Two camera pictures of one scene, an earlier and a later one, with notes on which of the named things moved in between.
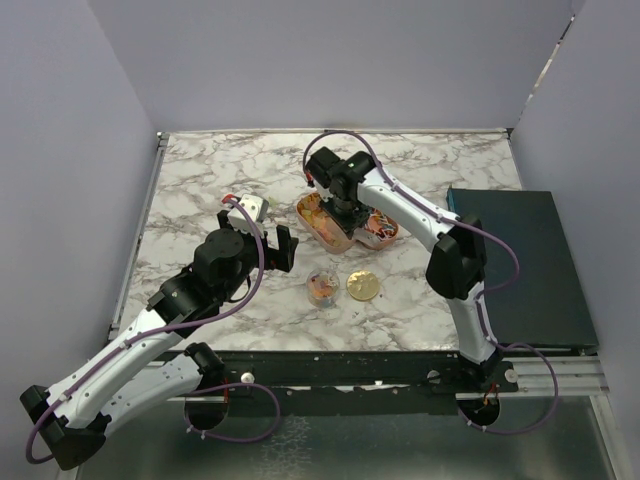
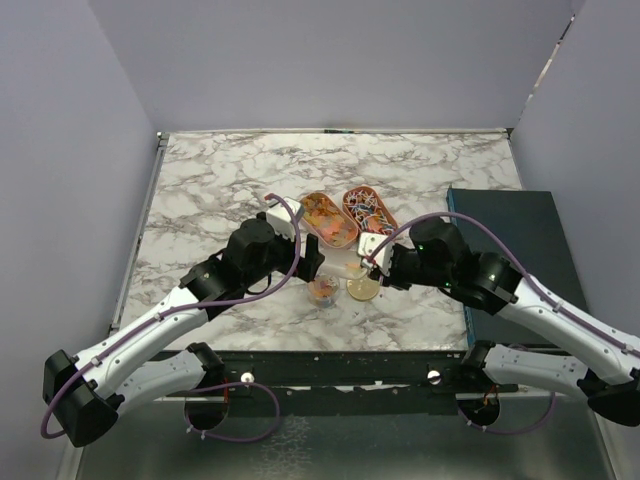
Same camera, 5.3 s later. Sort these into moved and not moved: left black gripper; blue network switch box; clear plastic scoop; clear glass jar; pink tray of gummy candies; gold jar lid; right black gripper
Moved: clear plastic scoop; right black gripper; left black gripper
Not moved: clear glass jar; blue network switch box; pink tray of gummy candies; gold jar lid
